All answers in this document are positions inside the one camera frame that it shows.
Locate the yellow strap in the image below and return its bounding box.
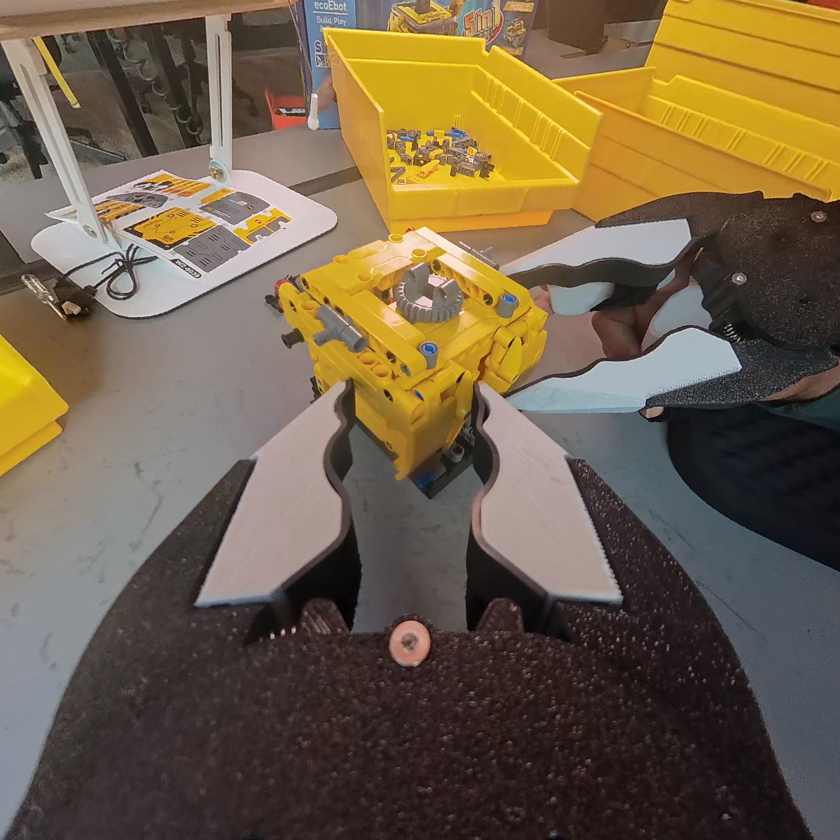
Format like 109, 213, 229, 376
33, 38, 81, 109

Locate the yellow black lego truck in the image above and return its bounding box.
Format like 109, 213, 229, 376
266, 226, 549, 500

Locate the black padded wrist rest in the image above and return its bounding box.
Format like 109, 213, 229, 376
666, 407, 840, 568

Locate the yellow lego beam assembly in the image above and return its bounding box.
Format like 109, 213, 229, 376
282, 279, 429, 383
433, 239, 534, 317

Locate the white board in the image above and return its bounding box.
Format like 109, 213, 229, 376
31, 169, 339, 319

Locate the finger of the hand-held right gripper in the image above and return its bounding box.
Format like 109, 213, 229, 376
499, 218, 694, 291
508, 327, 744, 414

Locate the orange plastic crate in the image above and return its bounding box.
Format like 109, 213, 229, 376
266, 88, 309, 132

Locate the dark lego pieces heap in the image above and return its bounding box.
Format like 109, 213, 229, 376
386, 125, 494, 185

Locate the black cable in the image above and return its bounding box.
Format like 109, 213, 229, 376
23, 246, 158, 322

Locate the nested yellow bins stack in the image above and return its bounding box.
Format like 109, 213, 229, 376
554, 0, 840, 221

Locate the person's right forearm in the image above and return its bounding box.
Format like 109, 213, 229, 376
755, 387, 840, 434

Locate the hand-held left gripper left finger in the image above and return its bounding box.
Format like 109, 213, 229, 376
193, 379, 361, 634

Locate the blue toy kit box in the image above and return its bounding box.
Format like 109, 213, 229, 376
295, 0, 539, 129

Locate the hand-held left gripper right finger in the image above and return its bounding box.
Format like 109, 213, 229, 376
466, 381, 624, 634

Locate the person's right hand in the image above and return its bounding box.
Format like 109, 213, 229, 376
591, 289, 665, 361

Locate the printed lego leaflet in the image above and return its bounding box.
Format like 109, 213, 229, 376
46, 171, 293, 280

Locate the white stand leg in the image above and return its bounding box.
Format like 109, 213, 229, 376
205, 14, 234, 185

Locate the yellow lego panel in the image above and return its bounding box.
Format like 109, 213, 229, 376
298, 228, 437, 290

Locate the yellow plastic bin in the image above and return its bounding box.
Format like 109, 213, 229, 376
0, 335, 70, 476
323, 28, 602, 234

